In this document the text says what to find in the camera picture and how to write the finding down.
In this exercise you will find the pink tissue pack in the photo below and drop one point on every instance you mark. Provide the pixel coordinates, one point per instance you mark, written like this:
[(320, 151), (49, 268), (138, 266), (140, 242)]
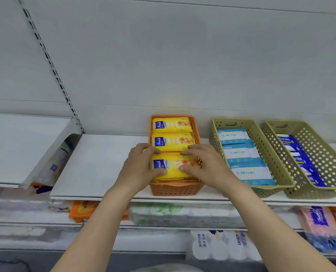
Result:
[(318, 220)]

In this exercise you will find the person's left forearm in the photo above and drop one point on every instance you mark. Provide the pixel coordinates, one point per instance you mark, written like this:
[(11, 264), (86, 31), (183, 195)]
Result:
[(94, 235)]

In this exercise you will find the person's left hand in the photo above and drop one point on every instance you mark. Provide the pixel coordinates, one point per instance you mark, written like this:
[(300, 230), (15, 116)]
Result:
[(136, 172)]

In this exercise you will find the person's right hand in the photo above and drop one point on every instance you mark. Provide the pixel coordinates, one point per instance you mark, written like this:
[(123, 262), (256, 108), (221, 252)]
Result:
[(213, 169)]

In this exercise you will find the blue tissue pack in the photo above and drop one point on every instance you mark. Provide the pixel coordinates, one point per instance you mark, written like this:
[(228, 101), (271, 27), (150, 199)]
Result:
[(332, 243)]

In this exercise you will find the green and white tissue pack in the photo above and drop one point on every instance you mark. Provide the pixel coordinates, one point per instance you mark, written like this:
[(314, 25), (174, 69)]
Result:
[(179, 215)]

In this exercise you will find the white wrapped paper pack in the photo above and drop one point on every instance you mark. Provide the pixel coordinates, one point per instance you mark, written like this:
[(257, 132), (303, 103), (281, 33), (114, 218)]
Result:
[(57, 164)]

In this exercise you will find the white shirt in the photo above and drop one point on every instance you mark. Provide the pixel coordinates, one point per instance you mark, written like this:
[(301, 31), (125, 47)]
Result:
[(165, 268)]

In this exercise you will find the stack of blue wipes packets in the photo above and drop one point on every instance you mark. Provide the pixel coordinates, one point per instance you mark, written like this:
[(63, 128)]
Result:
[(241, 155)]

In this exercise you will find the orange white paper roll pack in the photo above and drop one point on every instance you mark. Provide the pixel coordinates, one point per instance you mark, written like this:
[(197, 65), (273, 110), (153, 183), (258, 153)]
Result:
[(38, 189)]

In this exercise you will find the olive plastic basket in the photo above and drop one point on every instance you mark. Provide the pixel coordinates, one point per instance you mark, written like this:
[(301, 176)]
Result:
[(270, 192), (312, 194)]

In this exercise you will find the orange plastic basket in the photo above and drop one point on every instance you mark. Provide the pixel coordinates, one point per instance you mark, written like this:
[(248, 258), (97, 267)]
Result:
[(173, 189)]

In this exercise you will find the person's right forearm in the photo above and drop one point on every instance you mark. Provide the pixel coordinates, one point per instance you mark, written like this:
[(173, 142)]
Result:
[(275, 232)]

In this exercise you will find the white bag blue print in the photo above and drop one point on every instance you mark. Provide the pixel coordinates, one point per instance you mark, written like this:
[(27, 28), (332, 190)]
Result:
[(221, 246)]

